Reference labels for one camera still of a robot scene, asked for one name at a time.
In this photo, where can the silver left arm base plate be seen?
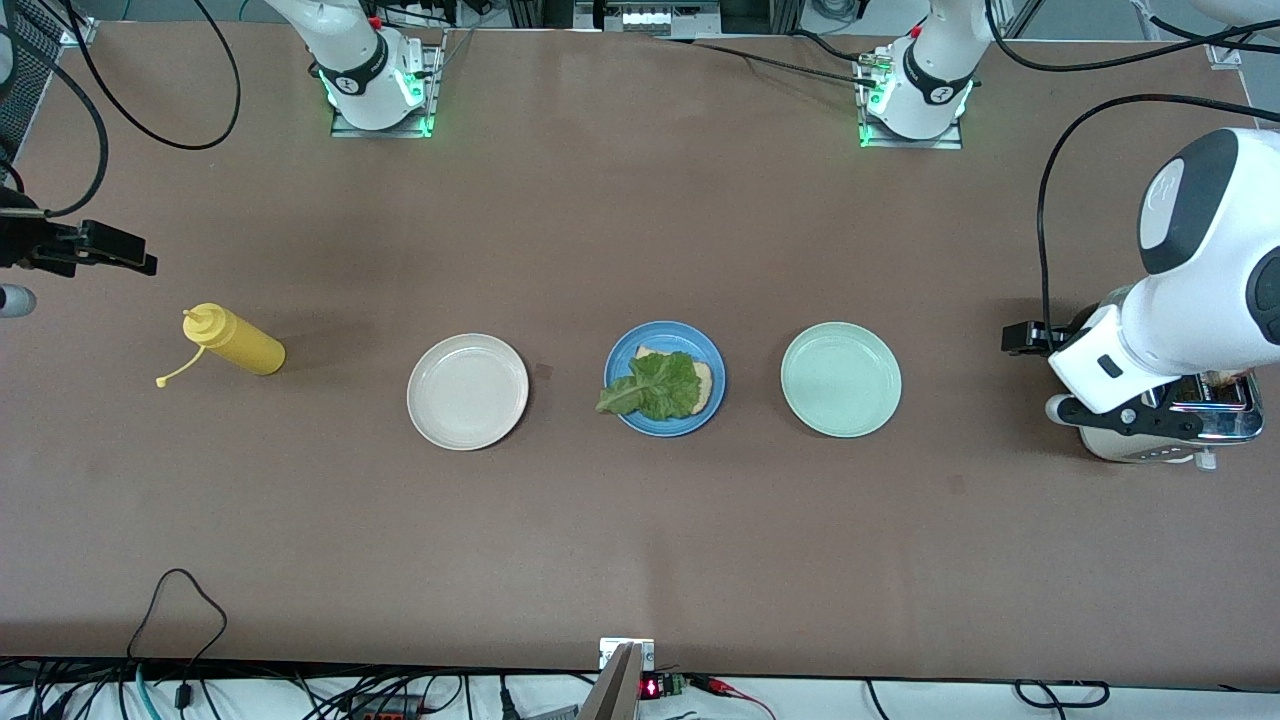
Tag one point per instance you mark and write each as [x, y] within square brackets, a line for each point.
[900, 143]

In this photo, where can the red LED display module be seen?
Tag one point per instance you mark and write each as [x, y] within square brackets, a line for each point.
[652, 688]

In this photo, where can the blue round plate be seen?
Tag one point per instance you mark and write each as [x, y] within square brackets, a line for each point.
[625, 350]

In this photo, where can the beige round plate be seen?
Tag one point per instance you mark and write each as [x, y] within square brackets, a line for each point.
[467, 392]

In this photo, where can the pale green round plate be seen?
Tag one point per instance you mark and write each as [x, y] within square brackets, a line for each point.
[840, 380]

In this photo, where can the checked black white fabric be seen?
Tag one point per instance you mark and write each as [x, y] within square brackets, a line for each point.
[22, 100]

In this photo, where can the green lettuce leaf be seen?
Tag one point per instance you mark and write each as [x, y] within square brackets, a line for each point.
[660, 385]

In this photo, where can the white equipment box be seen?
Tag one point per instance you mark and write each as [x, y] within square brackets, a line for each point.
[645, 18]

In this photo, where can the grey wedge-shaped stand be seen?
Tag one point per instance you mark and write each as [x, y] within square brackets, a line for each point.
[615, 695]

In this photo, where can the yellow squeeze sauce bottle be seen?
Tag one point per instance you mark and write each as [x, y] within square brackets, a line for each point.
[245, 348]

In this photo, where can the beige chrome two-slot toaster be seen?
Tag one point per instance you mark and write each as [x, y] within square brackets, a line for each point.
[1150, 448]

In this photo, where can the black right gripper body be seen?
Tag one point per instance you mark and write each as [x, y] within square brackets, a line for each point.
[22, 243]

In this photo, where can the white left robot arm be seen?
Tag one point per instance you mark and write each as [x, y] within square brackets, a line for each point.
[1220, 290]

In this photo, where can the small white edge bracket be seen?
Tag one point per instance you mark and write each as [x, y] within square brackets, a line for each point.
[610, 650]

